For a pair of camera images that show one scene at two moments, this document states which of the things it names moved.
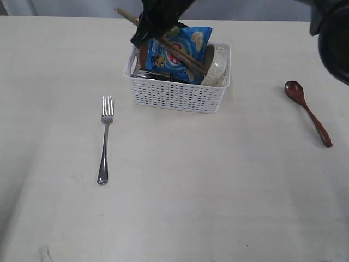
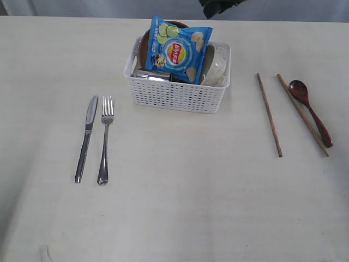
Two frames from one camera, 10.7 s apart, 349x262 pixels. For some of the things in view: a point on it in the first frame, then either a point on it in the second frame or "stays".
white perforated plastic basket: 174,95 stays
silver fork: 107,114 stays
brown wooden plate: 143,55 stays
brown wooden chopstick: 183,58 -> 301,114
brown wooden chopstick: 135,21 -> 279,150
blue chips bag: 192,40 stays
